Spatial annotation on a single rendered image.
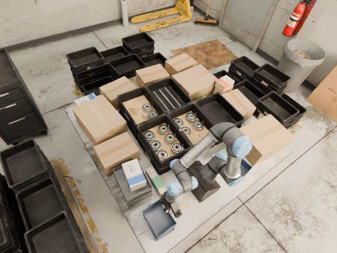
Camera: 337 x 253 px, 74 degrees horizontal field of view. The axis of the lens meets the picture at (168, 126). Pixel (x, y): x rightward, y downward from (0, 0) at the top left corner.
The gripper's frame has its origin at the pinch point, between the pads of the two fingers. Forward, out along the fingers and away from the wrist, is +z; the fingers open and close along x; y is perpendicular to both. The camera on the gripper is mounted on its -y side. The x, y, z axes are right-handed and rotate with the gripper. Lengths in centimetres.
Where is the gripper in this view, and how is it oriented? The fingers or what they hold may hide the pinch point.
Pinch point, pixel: (168, 211)
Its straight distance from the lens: 163.7
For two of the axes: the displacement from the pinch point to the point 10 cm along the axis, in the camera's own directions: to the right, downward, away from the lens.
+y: -5.6, -6.8, 4.7
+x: -8.1, 3.5, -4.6
